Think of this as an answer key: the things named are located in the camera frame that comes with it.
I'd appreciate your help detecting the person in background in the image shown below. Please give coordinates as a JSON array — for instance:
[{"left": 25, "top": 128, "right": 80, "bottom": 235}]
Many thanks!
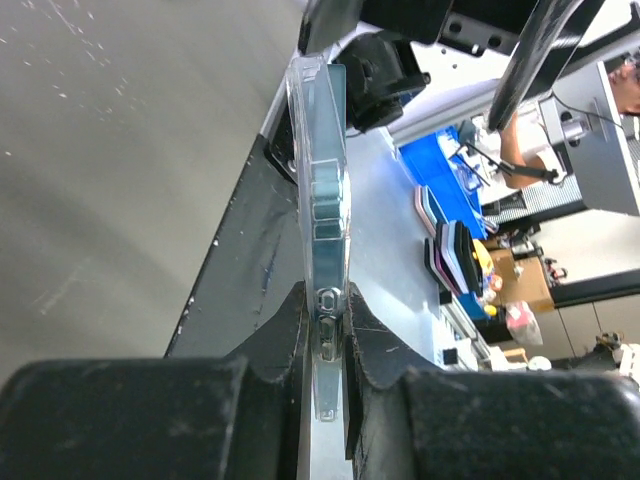
[{"left": 499, "top": 62, "right": 639, "bottom": 172}]

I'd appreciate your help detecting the teal blue phone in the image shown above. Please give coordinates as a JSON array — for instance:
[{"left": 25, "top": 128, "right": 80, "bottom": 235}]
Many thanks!
[{"left": 311, "top": 64, "right": 350, "bottom": 360}]

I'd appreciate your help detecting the clear phone case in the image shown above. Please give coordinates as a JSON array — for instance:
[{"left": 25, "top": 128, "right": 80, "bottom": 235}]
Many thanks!
[{"left": 285, "top": 55, "right": 351, "bottom": 422}]

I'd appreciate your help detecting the grey monitor on arm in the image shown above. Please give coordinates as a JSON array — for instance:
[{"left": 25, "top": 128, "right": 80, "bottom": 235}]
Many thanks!
[{"left": 539, "top": 61, "right": 639, "bottom": 216}]

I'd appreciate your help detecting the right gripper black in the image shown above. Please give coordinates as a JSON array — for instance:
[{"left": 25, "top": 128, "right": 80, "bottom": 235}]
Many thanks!
[{"left": 298, "top": 0, "right": 603, "bottom": 130}]

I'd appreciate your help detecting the cardboard box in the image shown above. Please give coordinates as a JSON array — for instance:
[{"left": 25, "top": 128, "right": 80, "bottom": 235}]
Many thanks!
[{"left": 490, "top": 249, "right": 555, "bottom": 313}]

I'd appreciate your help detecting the stack of phone cases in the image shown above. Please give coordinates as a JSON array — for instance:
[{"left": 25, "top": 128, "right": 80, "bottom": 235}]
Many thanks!
[{"left": 423, "top": 220, "right": 484, "bottom": 297}]

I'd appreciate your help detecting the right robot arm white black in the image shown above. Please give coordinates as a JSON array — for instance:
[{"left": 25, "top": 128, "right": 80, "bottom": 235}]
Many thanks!
[{"left": 298, "top": 1, "right": 603, "bottom": 132}]

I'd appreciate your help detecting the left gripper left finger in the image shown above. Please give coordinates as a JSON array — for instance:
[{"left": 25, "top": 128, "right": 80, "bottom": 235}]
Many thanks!
[{"left": 1, "top": 283, "right": 310, "bottom": 479}]

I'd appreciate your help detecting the aluminium rail with comb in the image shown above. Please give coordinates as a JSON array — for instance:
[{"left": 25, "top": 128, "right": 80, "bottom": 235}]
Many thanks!
[{"left": 259, "top": 74, "right": 491, "bottom": 480}]

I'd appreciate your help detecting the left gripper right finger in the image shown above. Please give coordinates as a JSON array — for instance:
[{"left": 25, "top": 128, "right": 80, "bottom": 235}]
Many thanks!
[{"left": 343, "top": 290, "right": 639, "bottom": 479}]

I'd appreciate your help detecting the blue plastic bin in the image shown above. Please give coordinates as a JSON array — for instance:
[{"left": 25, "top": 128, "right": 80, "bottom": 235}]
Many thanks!
[{"left": 399, "top": 126, "right": 488, "bottom": 240}]

